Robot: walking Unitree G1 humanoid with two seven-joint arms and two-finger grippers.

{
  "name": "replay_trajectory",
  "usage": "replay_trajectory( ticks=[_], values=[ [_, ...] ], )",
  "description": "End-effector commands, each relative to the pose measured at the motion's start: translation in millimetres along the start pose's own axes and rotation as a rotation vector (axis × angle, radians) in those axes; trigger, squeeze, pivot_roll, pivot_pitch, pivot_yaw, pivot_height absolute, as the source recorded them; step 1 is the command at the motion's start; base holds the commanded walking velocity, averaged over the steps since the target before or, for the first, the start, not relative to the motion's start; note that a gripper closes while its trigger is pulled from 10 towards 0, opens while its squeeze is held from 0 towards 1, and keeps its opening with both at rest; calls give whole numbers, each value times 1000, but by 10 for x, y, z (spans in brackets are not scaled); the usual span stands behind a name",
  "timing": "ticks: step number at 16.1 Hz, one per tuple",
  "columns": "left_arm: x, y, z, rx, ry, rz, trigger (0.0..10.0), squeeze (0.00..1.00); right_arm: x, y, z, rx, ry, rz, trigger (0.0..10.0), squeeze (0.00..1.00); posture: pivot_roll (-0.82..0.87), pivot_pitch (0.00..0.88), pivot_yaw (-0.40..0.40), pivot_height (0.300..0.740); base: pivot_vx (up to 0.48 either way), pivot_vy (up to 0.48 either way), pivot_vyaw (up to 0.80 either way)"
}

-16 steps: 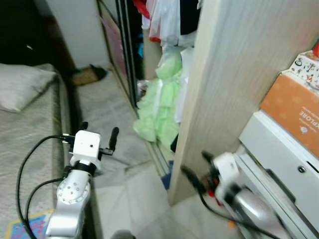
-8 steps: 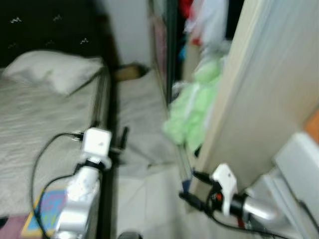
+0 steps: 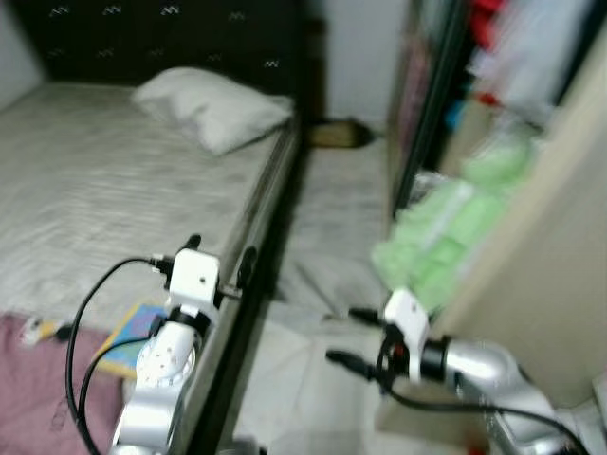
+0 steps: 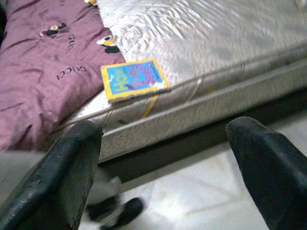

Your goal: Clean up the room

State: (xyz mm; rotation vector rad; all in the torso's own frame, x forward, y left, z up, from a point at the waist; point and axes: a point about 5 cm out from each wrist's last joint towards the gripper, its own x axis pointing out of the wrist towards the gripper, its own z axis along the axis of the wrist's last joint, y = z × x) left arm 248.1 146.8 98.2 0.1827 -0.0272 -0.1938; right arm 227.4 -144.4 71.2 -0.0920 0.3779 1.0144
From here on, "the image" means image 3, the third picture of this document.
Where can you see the small brown box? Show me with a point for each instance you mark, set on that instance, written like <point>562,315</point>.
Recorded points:
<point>340,133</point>

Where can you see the grey quilted mattress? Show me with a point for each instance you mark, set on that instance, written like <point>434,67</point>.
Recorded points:
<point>114,190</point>

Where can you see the pink duvet with duck prints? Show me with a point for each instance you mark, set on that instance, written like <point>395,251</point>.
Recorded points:
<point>38,398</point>

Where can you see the off-white pillow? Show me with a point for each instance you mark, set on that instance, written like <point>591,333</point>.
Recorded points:
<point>213,109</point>

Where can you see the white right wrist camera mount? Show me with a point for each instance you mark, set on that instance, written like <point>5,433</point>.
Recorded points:
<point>406,327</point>

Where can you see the black tufted headboard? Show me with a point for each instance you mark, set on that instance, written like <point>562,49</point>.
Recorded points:
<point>161,43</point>

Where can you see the beige wooden wardrobe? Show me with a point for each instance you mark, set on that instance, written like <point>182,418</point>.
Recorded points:
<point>531,237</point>

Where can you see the light green plastic package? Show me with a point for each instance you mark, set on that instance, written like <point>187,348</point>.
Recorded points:
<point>446,227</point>

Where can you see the colourful children's picture book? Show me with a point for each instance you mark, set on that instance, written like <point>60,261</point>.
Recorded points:
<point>133,332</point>

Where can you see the grey quilted floor mat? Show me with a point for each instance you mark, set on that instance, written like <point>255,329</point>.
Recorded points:
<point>332,227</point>

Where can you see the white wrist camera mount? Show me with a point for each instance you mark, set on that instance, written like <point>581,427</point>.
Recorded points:
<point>194,280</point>
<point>406,327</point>

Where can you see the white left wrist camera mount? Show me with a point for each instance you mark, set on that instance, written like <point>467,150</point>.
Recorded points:
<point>194,280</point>

